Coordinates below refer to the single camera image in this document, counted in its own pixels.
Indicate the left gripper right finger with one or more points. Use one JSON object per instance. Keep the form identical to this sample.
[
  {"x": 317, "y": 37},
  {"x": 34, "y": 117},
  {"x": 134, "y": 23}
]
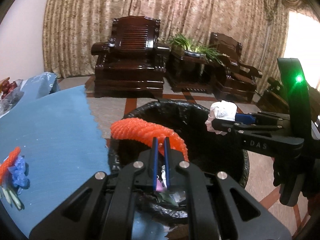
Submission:
[{"x": 217, "y": 206}]

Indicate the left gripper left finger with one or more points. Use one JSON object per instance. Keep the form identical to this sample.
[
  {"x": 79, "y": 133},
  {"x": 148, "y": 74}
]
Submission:
[{"x": 103, "y": 207}]

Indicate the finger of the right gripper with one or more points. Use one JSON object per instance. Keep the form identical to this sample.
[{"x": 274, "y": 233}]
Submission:
[
  {"x": 286, "y": 129},
  {"x": 262, "y": 118}
]

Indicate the white tissue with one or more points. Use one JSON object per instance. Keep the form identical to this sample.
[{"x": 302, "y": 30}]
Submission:
[{"x": 224, "y": 110}]

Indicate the pink face mask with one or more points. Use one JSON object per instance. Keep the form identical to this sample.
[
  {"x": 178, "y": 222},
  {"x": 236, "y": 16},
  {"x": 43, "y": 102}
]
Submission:
[{"x": 161, "y": 182}]

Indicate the orange foam fruit net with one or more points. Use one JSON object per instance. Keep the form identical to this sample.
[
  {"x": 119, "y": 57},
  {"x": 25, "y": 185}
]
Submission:
[{"x": 142, "y": 131}]

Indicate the blue plastic bag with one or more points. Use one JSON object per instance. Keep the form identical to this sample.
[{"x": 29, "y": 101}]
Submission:
[{"x": 19, "y": 173}]

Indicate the black lined trash bin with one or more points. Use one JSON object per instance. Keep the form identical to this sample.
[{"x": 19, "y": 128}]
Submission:
[{"x": 211, "y": 152}]

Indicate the dark wooden armchair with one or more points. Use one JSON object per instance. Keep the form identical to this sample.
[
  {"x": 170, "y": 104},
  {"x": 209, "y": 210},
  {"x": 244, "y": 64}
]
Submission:
[
  {"x": 131, "y": 64},
  {"x": 232, "y": 77}
]

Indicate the dark wooden side table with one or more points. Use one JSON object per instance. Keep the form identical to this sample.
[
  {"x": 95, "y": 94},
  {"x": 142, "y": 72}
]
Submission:
[{"x": 187, "y": 73}]

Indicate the blue table cloth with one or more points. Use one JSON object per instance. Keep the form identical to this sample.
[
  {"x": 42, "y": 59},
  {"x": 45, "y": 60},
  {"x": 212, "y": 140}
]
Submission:
[{"x": 62, "y": 145}]

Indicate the potted green plant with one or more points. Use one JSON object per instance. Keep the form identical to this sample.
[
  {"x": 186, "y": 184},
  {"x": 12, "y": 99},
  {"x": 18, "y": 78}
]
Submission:
[{"x": 187, "y": 44}]

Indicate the green rubber glove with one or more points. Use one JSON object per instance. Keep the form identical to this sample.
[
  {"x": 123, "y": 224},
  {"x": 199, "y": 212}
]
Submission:
[{"x": 11, "y": 195}]

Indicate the glass fruit bowl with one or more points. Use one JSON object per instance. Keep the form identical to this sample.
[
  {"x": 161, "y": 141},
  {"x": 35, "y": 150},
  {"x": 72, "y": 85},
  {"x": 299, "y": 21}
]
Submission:
[{"x": 12, "y": 98}]

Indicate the red apples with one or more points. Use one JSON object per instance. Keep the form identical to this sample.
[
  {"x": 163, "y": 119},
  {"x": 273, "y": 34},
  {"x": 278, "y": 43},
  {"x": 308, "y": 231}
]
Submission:
[{"x": 7, "y": 87}]

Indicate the patterned beige curtain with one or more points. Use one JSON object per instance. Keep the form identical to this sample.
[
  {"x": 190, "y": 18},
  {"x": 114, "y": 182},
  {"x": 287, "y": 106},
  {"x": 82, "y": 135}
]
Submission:
[{"x": 71, "y": 27}]

